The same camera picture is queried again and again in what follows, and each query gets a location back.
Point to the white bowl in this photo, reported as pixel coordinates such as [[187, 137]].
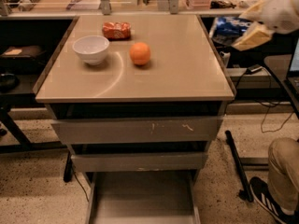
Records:
[[92, 49]]

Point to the black table leg bar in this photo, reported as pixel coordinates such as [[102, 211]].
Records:
[[245, 193]]

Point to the blue pepsi can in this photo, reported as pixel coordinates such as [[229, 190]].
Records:
[[226, 30]]

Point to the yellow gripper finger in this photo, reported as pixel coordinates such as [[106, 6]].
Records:
[[255, 36], [253, 13]]

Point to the grey drawer cabinet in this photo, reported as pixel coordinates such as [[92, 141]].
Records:
[[183, 78]]

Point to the person leg khaki trousers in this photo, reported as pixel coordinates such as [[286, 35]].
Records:
[[283, 177]]

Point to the black power adapter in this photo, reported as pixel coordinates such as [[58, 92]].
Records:
[[253, 69]]

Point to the black sneaker white stripes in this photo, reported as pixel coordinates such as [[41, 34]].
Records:
[[262, 196]]

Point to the orange chip bag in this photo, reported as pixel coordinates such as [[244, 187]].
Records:
[[116, 30]]

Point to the top drawer front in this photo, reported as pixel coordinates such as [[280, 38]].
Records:
[[140, 130]]

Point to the open bottom drawer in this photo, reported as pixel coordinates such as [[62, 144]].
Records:
[[164, 197]]

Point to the middle drawer front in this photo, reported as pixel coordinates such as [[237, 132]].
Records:
[[140, 162]]

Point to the orange fruit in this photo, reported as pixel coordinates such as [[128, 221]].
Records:
[[140, 53]]

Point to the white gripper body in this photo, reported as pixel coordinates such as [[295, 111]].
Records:
[[282, 12]]

